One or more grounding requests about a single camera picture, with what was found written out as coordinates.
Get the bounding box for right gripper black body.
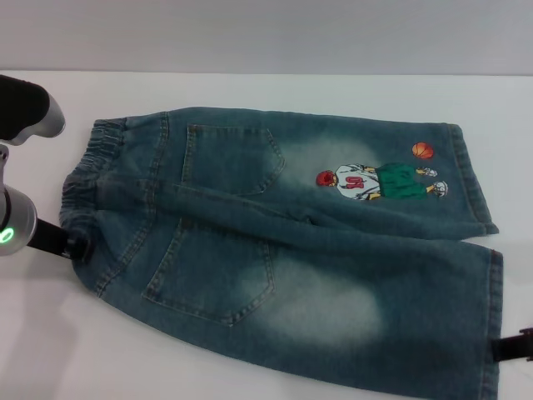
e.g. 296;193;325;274
519;327;533;361

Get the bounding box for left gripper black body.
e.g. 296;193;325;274
29;219;74;257

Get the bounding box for blue denim shorts with embroidery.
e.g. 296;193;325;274
57;106;506;400

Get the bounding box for left wrist camera black silver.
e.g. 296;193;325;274
0;74;67;147

